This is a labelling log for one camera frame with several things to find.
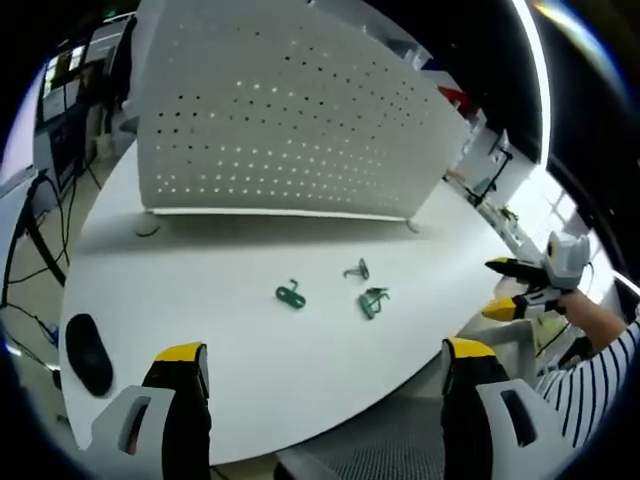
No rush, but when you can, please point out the white round plate foot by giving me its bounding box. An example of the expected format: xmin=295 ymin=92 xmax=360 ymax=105
xmin=133 ymin=212 xmax=162 ymax=237

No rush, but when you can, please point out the grey mesh chair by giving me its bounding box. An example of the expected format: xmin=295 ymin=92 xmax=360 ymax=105
xmin=272 ymin=394 xmax=451 ymax=480

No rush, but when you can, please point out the black desk lamp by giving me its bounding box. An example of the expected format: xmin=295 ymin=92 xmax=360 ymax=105
xmin=464 ymin=139 xmax=514 ymax=206

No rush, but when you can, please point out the grey wire hook assembly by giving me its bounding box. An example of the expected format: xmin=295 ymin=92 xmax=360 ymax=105
xmin=343 ymin=258 xmax=372 ymax=280

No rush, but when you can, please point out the black computer mouse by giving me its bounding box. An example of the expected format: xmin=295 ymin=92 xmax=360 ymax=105
xmin=65 ymin=313 xmax=114 ymax=396

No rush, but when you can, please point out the green hook assembly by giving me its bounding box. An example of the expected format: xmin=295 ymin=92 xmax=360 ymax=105
xmin=357 ymin=286 xmax=390 ymax=320
xmin=275 ymin=279 xmax=307 ymax=310

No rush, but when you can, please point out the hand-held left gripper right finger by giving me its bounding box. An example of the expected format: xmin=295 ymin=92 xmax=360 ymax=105
xmin=439 ymin=337 xmax=586 ymax=480

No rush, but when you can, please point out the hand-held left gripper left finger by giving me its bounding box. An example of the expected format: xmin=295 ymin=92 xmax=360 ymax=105
xmin=88 ymin=341 xmax=213 ymax=480

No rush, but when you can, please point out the person's right hand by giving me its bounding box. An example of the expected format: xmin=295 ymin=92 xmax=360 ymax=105
xmin=558 ymin=289 xmax=609 ymax=337

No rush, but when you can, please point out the black cable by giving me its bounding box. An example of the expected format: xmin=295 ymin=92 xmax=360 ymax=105
xmin=0 ymin=164 xmax=84 ymax=351

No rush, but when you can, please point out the computer monitor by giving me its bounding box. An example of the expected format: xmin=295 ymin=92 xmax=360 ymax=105
xmin=34 ymin=42 xmax=94 ymax=189

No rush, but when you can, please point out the white perforated mounting plate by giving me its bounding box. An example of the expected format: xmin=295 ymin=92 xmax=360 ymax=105
xmin=134 ymin=0 xmax=469 ymax=235

